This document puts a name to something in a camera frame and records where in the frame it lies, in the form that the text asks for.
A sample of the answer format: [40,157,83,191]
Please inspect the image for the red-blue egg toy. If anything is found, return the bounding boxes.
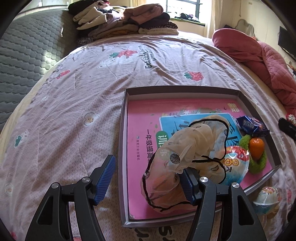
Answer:
[253,186,281,215]

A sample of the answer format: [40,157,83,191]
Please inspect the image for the orange mandarin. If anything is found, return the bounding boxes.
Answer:
[149,173,182,205]
[249,138,265,161]

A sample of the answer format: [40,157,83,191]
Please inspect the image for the blue Oreo cookie packet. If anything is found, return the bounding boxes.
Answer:
[236,115,269,137]

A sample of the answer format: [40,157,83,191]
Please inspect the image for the green fuzzy scrunchie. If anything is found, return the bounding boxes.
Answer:
[239,135,267,174]

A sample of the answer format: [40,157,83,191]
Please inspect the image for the blue-white egg toy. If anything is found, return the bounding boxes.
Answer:
[222,146,250,185]

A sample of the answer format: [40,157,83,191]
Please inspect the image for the small colourful toy figure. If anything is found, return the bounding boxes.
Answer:
[285,113,296,126]

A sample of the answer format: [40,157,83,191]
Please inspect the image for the grey cardboard tray box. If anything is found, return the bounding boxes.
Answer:
[118,85,282,228]

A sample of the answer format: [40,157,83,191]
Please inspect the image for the orange mandarin in tray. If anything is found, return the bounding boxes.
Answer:
[149,173,182,205]

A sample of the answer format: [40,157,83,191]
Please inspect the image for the pink quilted blanket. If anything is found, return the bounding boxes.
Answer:
[212,28,295,115]

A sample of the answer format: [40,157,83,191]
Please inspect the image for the pink strawberry bedsheet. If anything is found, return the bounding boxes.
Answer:
[1,35,295,240]

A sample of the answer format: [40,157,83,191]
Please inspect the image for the white heart-shaped chair back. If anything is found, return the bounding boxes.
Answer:
[235,19,255,37]

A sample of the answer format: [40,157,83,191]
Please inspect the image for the beige right curtain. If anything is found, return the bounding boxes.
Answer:
[204,0,223,38]

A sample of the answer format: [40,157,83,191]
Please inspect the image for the dark clothes on windowsill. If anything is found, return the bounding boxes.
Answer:
[175,13,200,23]

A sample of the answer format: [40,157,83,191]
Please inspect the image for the pile of folded clothes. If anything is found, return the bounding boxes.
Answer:
[68,1,179,42]

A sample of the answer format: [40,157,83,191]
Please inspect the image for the black wall television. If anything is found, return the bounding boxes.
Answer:
[278,26,296,60]

